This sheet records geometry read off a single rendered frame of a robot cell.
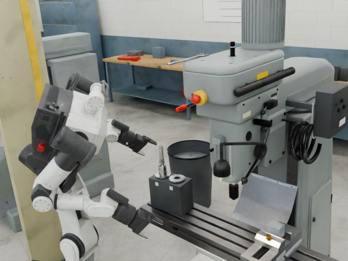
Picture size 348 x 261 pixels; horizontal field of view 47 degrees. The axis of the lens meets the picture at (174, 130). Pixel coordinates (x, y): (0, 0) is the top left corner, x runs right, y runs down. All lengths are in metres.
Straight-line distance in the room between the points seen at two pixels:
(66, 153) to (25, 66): 1.57
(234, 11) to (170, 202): 4.96
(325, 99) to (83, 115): 1.03
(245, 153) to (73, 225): 0.89
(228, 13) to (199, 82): 5.32
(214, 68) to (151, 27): 6.58
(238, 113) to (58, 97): 0.76
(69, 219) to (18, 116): 1.25
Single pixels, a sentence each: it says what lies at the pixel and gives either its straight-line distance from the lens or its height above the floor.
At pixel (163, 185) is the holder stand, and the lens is 2.23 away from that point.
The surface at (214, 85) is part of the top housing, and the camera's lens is 1.58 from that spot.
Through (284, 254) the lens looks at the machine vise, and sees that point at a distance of 1.97.
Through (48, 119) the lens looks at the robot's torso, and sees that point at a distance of 1.70.
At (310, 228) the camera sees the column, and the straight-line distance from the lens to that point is 2.45.
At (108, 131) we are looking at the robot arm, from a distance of 2.10.
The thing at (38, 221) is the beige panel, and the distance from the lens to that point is 3.43.
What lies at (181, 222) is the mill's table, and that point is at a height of 0.99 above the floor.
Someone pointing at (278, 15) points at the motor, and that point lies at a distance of 1.90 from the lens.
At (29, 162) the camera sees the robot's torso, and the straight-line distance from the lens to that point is 2.02.
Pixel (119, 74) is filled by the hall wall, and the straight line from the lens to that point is 9.09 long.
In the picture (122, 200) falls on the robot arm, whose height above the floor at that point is 1.35.
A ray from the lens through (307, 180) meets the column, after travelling 2.27.
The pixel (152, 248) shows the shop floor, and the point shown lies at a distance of 3.71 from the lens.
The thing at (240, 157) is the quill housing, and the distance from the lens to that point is 1.80.
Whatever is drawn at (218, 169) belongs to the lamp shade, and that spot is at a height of 1.48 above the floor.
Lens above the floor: 2.20
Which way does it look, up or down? 20 degrees down
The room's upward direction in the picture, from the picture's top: 4 degrees counter-clockwise
